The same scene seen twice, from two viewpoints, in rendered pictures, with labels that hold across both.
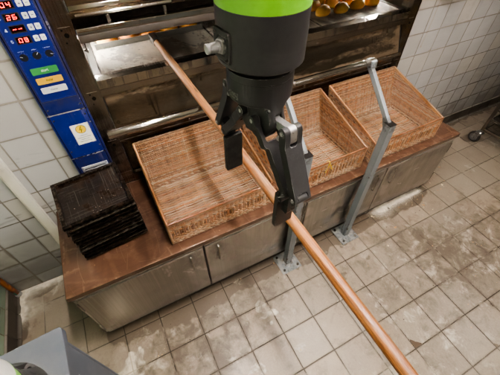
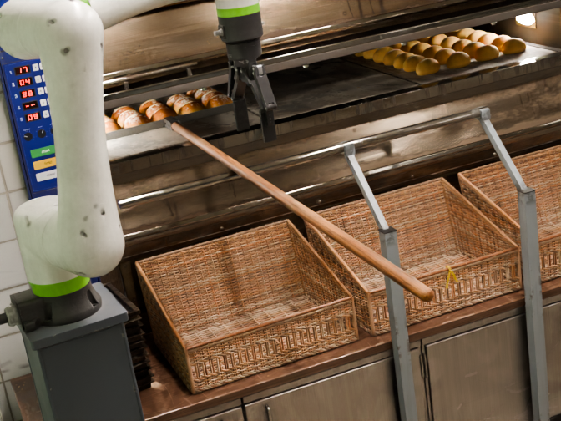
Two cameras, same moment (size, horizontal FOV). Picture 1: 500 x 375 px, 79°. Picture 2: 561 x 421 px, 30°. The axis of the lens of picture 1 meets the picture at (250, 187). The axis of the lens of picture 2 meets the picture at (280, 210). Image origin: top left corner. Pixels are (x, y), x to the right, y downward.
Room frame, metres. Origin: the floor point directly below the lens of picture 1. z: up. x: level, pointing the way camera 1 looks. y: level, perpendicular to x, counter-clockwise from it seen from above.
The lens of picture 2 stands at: (-1.90, -0.36, 2.07)
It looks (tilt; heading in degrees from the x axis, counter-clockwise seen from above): 19 degrees down; 8
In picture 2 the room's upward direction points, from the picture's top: 9 degrees counter-clockwise
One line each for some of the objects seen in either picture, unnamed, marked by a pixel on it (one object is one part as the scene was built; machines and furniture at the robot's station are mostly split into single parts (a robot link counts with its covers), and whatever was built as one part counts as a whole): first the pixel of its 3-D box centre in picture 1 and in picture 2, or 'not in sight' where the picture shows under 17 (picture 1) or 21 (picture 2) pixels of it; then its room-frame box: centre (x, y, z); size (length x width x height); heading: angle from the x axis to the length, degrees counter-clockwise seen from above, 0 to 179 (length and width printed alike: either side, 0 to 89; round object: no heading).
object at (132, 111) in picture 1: (278, 70); (359, 149); (1.59, -0.16, 1.02); 1.79 x 0.11 x 0.19; 117
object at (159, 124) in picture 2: (142, 24); (154, 112); (1.75, 0.58, 1.20); 0.55 x 0.36 x 0.03; 118
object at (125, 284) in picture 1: (278, 198); (391, 377); (1.28, -0.19, 0.29); 2.42 x 0.56 x 0.58; 117
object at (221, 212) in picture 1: (204, 173); (244, 300); (1.09, 0.23, 0.72); 0.56 x 0.49 x 0.28; 118
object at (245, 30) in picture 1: (258, 33); (239, 27); (0.32, -0.01, 1.70); 0.12 x 0.09 x 0.06; 123
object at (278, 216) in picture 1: (283, 206); (268, 125); (0.26, -0.05, 1.50); 0.03 x 0.01 x 0.07; 123
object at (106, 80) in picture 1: (277, 42); (351, 109); (1.61, -0.14, 1.16); 1.80 x 0.06 x 0.04; 117
